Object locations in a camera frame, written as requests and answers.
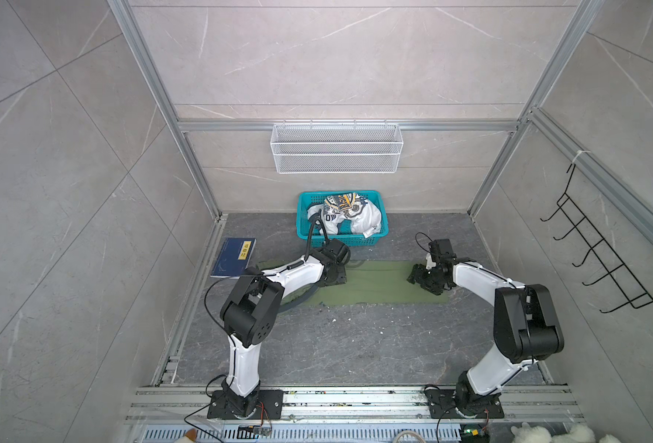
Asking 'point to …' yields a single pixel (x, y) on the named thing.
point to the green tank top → (367, 283)
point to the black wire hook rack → (635, 294)
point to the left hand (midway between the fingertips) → (342, 273)
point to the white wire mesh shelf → (337, 149)
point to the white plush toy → (581, 433)
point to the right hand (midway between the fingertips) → (418, 280)
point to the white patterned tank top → (362, 214)
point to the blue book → (233, 257)
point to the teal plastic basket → (344, 230)
